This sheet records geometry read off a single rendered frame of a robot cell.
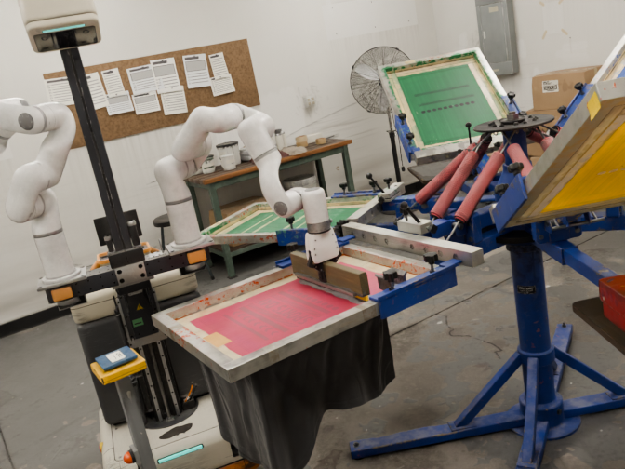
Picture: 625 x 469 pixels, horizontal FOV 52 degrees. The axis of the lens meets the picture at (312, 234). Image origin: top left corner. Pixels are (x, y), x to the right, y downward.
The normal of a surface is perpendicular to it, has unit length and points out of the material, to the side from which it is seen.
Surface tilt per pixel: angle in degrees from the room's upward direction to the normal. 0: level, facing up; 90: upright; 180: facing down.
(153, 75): 87
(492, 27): 90
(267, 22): 90
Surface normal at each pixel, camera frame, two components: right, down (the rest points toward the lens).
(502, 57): -0.83, 0.29
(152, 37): 0.54, 0.13
